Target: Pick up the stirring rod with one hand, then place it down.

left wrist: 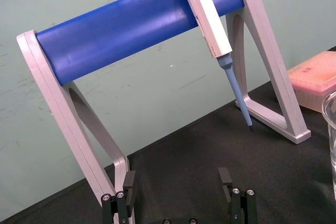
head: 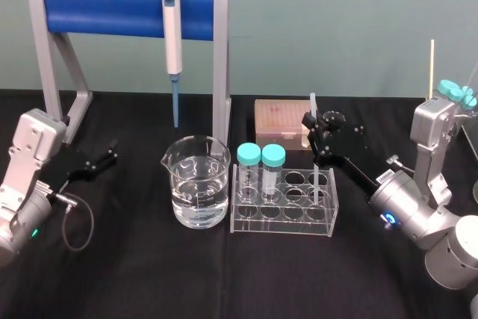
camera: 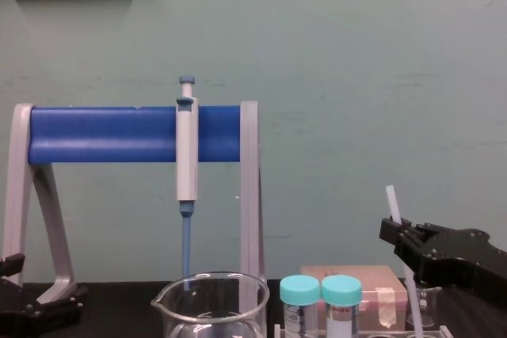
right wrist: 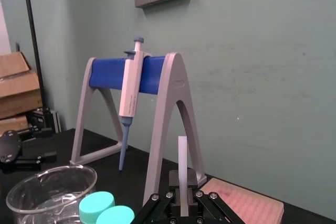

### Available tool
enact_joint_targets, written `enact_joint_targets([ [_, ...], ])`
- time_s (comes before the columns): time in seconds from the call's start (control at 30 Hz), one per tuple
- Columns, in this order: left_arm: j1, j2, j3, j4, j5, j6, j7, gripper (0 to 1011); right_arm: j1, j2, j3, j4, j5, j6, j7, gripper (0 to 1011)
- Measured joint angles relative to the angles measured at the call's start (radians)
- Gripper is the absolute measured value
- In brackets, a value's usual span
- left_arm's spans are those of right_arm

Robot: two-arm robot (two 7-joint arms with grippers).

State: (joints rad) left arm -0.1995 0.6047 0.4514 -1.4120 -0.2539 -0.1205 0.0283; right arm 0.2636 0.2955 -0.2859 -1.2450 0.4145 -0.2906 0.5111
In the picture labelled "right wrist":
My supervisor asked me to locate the small cardboard box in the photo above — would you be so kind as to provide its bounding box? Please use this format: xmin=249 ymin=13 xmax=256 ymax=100
xmin=0 ymin=115 xmax=29 ymax=135

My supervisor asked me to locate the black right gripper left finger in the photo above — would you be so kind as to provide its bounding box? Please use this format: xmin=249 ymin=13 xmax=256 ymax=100
xmin=133 ymin=170 xmax=182 ymax=224

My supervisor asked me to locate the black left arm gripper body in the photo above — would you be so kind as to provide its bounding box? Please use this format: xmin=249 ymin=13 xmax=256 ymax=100
xmin=0 ymin=130 xmax=23 ymax=165

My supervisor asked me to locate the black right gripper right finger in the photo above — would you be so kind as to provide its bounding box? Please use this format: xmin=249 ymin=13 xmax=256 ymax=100
xmin=187 ymin=170 xmax=246 ymax=224

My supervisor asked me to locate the black equipment case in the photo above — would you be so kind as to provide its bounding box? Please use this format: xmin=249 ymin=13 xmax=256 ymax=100
xmin=27 ymin=106 xmax=62 ymax=133

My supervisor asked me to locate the clear glass beaker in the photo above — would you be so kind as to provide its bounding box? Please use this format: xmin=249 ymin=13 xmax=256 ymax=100
xmin=5 ymin=164 xmax=98 ymax=224

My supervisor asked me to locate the black stand pole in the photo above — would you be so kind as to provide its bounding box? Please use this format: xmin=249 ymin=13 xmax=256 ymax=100
xmin=17 ymin=0 xmax=50 ymax=130

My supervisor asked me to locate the white stirring rod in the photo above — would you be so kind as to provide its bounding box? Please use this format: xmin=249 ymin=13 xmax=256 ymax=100
xmin=178 ymin=135 xmax=190 ymax=217

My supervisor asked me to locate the pink pipette tip box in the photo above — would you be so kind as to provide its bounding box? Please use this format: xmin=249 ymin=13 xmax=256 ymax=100
xmin=200 ymin=177 xmax=285 ymax=222

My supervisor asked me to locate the white blue pipette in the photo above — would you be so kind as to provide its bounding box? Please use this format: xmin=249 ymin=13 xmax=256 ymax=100
xmin=118 ymin=36 xmax=153 ymax=171

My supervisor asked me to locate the large open cardboard box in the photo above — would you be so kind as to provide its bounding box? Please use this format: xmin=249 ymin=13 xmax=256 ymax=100
xmin=0 ymin=51 xmax=44 ymax=120

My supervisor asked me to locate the grey pipette stand blue bar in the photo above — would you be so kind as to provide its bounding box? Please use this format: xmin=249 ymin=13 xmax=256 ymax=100
xmin=70 ymin=52 xmax=207 ymax=209

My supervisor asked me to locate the teal screw cap bottle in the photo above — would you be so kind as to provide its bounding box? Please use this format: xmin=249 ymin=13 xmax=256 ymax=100
xmin=79 ymin=191 xmax=116 ymax=224
xmin=95 ymin=205 xmax=135 ymax=224

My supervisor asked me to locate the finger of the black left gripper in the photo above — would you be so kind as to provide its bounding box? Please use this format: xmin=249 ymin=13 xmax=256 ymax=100
xmin=0 ymin=151 xmax=58 ymax=173
xmin=18 ymin=126 xmax=54 ymax=141

